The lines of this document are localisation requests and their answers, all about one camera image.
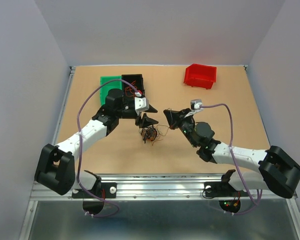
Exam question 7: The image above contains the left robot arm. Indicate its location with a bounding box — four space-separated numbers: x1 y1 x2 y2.
35 88 158 197

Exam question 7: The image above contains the red plastic bin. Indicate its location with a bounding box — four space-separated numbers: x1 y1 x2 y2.
183 63 217 90

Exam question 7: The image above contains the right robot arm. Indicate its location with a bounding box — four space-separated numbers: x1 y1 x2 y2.
163 108 300 199

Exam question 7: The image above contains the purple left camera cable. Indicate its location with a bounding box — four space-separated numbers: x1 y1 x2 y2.
75 78 140 219

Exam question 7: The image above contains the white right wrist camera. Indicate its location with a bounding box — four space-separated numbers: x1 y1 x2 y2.
185 99 203 117

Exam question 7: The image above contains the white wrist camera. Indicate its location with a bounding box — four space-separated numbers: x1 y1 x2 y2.
185 99 203 117
134 91 149 112

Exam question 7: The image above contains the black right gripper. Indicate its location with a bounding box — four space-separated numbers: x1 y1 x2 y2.
164 107 197 148

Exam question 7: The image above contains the grey thin cable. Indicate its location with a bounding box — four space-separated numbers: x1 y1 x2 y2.
139 126 158 142

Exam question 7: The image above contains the aluminium mounting rail frame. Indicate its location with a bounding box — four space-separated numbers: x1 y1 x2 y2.
21 65 300 240

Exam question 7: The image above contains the black plastic bin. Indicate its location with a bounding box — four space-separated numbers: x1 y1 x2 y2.
121 74 145 101

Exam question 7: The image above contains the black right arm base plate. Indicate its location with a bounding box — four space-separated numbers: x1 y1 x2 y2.
202 181 248 199

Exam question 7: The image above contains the green plastic bin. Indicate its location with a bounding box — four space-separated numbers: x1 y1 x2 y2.
99 76 122 105

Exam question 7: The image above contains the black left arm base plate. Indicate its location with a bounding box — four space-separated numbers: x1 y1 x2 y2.
71 182 117 199

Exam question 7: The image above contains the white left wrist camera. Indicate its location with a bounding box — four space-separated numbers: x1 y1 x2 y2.
134 91 149 112

